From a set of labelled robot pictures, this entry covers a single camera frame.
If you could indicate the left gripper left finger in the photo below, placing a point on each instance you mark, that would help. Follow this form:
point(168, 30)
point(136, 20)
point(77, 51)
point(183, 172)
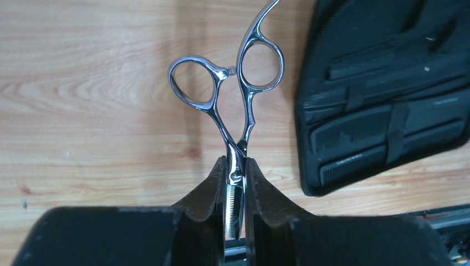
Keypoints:
point(189, 232)

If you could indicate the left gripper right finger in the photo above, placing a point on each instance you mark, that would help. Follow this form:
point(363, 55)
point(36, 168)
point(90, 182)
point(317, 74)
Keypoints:
point(280, 232)

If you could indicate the black straight comb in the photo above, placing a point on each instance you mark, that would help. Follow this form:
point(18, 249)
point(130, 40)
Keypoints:
point(376, 157)

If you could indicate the black handled tail comb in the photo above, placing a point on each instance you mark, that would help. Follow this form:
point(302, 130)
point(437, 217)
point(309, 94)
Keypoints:
point(369, 127)

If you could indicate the silver scissors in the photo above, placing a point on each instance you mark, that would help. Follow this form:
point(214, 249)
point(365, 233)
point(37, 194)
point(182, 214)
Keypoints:
point(232, 90)

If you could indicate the black zip tool case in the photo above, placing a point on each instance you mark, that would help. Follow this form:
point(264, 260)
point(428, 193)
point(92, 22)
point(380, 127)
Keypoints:
point(364, 54)

